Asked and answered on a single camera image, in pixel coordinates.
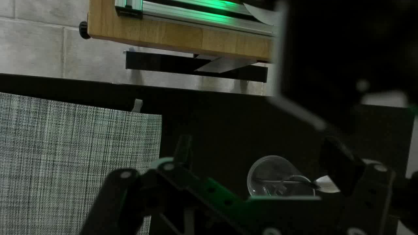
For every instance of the black table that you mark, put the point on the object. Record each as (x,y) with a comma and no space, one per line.
(231,130)

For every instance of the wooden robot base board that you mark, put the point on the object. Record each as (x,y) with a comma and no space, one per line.
(103,22)

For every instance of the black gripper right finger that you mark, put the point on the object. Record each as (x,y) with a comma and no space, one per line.
(367,188)

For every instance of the clear glass cup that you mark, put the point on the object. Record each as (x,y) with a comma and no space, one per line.
(274,175)

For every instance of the metal spoon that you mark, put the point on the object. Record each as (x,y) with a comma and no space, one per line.
(323,184)

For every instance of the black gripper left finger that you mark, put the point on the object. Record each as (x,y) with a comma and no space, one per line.
(171,194)

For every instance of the grey woven placemat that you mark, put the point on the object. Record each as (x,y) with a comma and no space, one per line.
(55,155)

